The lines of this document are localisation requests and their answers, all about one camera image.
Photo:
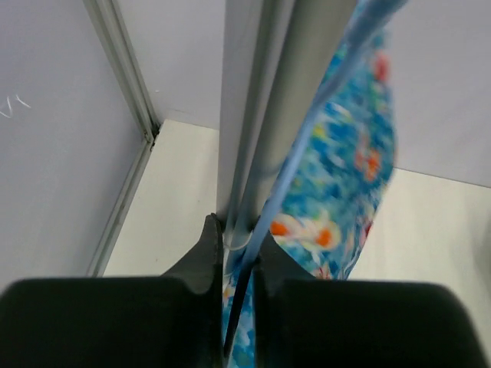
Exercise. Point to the aluminium frame post left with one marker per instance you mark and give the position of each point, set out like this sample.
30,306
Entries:
134,128

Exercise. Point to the silver clothes rack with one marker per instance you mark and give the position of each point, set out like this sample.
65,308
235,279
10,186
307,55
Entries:
275,55

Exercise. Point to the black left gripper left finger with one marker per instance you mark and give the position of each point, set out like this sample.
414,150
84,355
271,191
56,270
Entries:
170,320

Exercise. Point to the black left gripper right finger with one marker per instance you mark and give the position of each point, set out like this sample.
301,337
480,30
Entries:
302,321

